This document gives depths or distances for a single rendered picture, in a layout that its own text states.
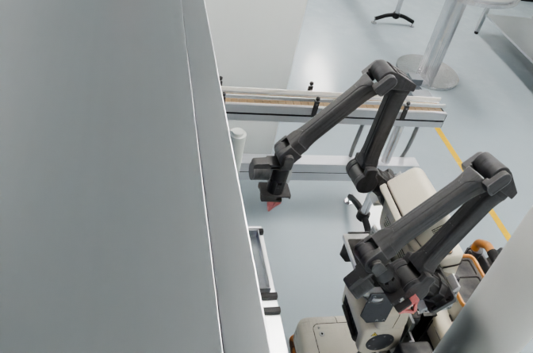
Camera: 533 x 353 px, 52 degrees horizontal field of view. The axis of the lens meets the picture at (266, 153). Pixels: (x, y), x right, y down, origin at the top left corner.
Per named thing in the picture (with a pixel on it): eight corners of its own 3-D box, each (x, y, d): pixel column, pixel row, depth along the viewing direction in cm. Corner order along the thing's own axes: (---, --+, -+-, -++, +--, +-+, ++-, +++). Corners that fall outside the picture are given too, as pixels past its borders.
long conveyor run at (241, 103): (58, 115, 243) (55, 86, 233) (62, 95, 255) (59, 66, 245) (442, 129, 289) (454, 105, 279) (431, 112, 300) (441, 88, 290)
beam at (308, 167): (127, 178, 279) (127, 161, 271) (127, 168, 285) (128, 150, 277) (412, 182, 317) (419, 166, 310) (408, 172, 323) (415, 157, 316)
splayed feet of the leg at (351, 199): (364, 258, 323) (370, 243, 314) (341, 198, 360) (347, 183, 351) (376, 258, 325) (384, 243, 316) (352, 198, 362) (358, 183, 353)
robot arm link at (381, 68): (426, 78, 160) (411, 61, 168) (385, 72, 156) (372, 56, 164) (373, 193, 185) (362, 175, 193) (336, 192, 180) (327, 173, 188)
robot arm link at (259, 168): (295, 157, 168) (288, 140, 174) (259, 156, 164) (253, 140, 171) (287, 187, 174) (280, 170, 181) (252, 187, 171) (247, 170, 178)
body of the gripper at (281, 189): (257, 186, 183) (261, 169, 179) (286, 186, 186) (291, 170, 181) (260, 199, 178) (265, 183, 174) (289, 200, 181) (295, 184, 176)
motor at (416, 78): (409, 115, 297) (418, 94, 288) (391, 86, 318) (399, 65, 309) (429, 116, 299) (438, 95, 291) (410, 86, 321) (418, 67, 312)
